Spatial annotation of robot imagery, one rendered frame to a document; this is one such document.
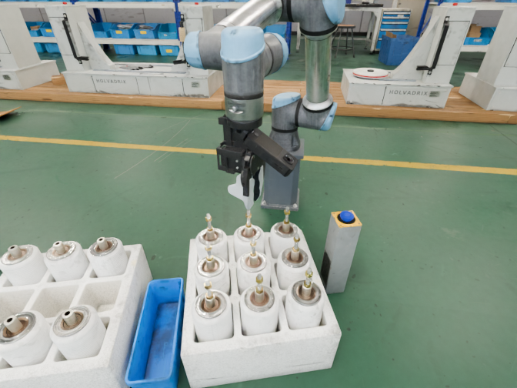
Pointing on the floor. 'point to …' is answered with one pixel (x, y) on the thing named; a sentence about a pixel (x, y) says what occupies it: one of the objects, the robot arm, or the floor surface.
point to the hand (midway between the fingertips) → (255, 201)
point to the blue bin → (158, 336)
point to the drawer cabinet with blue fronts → (391, 24)
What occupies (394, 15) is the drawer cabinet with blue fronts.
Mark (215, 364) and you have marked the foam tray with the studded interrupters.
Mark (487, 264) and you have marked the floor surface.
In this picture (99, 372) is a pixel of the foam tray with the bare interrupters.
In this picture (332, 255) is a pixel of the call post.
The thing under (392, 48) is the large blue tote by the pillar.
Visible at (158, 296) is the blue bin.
